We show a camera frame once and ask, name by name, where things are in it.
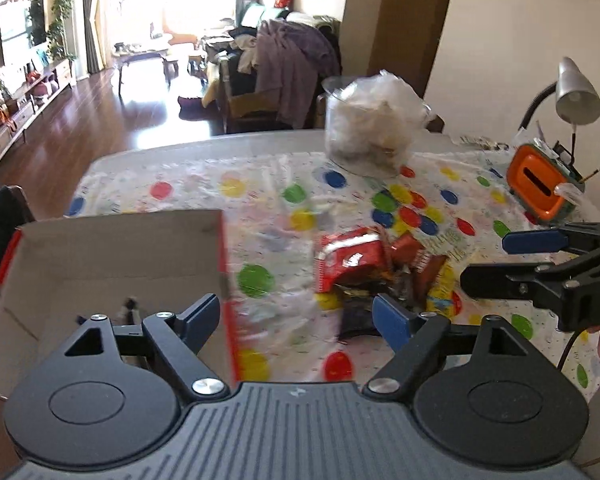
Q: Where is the clear jar with plastic bag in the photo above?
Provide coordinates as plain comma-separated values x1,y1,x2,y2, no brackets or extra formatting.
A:
323,70,437,178

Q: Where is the black cable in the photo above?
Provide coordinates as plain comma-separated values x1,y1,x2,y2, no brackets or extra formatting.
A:
557,327,592,372

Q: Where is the red white cardboard box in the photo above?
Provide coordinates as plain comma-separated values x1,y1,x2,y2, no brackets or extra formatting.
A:
0,209,227,396

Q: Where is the red snack bag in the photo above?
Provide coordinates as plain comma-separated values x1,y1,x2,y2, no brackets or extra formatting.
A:
314,226,392,294

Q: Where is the long wooden tv console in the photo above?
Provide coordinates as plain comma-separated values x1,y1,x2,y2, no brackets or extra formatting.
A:
0,58,76,162

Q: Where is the yellow minion packet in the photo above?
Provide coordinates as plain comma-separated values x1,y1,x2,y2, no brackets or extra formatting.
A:
426,262,463,320

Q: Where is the orange green holder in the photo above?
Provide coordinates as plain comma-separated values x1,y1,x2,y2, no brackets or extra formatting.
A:
506,142,585,224

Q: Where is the balloon birthday tablecloth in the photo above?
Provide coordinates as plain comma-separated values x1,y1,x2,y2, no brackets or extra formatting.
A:
68,148,600,398

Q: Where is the silver desk lamp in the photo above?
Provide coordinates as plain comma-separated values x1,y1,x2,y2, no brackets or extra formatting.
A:
517,56,600,164

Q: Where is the brown snack packet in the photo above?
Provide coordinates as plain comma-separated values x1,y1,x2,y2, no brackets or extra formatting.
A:
390,232,448,306

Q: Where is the purple blanket on sofa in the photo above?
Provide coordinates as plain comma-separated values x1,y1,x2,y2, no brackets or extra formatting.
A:
256,20,341,129

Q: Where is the wall television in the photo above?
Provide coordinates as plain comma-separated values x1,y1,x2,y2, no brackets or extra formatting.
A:
0,0,46,68

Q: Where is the dark coffee table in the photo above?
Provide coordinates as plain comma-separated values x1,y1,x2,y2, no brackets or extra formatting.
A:
111,42,180,96

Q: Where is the black sesame snack packet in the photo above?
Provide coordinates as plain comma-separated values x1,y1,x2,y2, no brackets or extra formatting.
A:
335,283,403,341

